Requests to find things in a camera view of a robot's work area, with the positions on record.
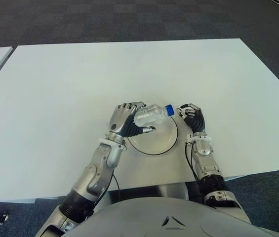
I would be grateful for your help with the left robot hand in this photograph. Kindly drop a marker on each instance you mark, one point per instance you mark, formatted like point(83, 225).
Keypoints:
point(120, 121)

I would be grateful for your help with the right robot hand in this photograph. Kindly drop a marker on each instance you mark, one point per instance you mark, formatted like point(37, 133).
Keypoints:
point(197, 121)

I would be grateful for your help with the clear blue-capped water bottle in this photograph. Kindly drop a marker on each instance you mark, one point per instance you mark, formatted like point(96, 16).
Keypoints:
point(151, 116)

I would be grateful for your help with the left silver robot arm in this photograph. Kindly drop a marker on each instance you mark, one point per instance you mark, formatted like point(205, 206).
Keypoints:
point(104, 158)

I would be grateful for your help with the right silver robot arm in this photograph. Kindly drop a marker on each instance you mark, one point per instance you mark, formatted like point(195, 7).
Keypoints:
point(203, 148)

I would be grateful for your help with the white black-rimmed plate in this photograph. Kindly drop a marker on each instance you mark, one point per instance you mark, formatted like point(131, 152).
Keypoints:
point(159, 140)

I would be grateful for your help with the silver robot waist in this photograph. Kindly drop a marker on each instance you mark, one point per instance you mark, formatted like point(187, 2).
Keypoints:
point(171, 190)

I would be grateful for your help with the grey robot torso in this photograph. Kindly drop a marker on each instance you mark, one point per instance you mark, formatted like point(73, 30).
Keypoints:
point(154, 217)

